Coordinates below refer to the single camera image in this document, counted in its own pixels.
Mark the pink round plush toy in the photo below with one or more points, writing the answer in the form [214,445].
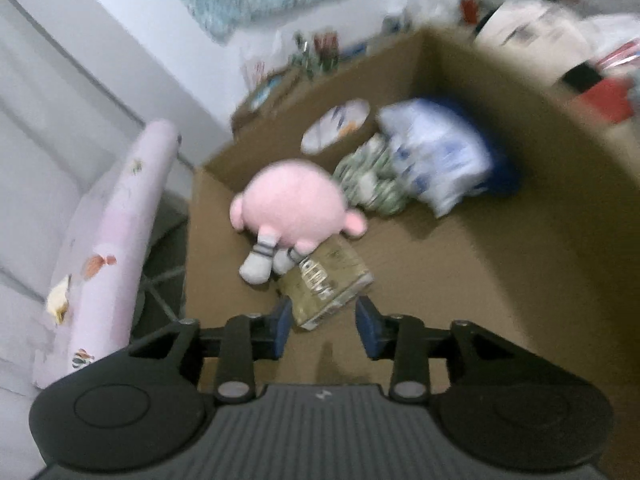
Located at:
[295,205]

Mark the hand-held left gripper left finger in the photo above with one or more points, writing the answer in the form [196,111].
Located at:
[282,330]

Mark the black metal frame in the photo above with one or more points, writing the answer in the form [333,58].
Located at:
[160,285]

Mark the red thermos flask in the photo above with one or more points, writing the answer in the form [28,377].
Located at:
[469,5]

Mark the green bottle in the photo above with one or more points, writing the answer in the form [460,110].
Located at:
[305,57]

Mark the large brown cardboard box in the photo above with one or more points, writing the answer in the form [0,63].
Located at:
[450,270]

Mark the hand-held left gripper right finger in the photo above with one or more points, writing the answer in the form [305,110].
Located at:
[367,330]

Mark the dark blue bag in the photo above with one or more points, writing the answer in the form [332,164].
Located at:
[502,170]

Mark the printed small cardboard carton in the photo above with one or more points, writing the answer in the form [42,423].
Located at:
[260,95]

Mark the green white knitted cloth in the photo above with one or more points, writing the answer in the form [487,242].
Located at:
[370,175]

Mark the white blue-printed plastic packet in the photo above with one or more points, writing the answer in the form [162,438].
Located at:
[435,160]

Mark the olive green carton box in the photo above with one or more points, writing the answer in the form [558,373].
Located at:
[330,275]

